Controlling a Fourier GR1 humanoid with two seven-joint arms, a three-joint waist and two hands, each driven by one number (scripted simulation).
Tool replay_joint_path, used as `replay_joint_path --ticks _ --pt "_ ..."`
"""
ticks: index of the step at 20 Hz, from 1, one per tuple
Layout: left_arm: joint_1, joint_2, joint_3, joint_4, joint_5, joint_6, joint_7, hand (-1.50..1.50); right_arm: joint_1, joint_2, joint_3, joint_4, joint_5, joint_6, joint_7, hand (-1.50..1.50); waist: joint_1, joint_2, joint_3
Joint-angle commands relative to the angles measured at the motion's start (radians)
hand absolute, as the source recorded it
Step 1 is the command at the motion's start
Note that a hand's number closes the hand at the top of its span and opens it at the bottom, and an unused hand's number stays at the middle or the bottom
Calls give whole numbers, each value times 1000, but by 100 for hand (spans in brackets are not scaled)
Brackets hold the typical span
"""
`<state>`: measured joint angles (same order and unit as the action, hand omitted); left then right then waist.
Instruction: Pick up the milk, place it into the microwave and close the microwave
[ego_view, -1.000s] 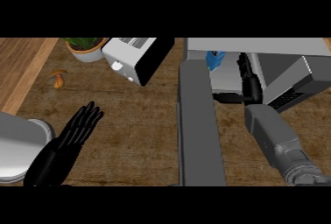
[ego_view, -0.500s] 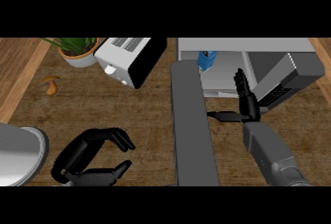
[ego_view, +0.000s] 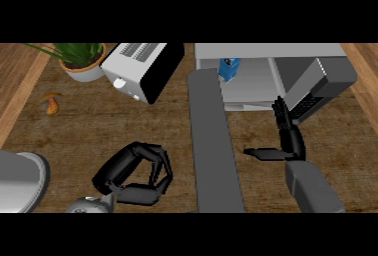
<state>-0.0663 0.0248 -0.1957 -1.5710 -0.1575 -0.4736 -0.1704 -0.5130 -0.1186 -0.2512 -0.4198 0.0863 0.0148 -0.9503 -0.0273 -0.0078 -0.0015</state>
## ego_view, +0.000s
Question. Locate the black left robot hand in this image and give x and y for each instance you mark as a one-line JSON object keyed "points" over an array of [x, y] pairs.
{"points": [[129, 166]]}

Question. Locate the grey microwave door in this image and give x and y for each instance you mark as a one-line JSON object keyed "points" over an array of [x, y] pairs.
{"points": [[214, 143]]}

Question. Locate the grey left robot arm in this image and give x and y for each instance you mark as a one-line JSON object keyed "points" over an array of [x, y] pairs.
{"points": [[90, 204]]}

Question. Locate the potted green plant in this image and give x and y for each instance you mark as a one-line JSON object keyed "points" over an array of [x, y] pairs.
{"points": [[81, 60]]}

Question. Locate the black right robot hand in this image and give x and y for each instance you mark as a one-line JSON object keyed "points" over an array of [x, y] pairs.
{"points": [[290, 140]]}

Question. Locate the blue milk carton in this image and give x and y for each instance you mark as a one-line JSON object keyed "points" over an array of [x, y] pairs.
{"points": [[229, 69]]}

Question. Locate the brown mushroom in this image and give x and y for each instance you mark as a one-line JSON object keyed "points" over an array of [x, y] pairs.
{"points": [[52, 104]]}

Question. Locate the grey round appliance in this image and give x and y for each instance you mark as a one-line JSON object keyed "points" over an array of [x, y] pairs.
{"points": [[22, 181]]}

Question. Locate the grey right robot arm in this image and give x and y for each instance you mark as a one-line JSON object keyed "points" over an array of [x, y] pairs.
{"points": [[312, 188]]}

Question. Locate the white toaster oven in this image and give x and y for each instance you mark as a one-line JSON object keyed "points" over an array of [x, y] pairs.
{"points": [[142, 68]]}

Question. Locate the grey microwave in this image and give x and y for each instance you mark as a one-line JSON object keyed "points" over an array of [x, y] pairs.
{"points": [[281, 80]]}

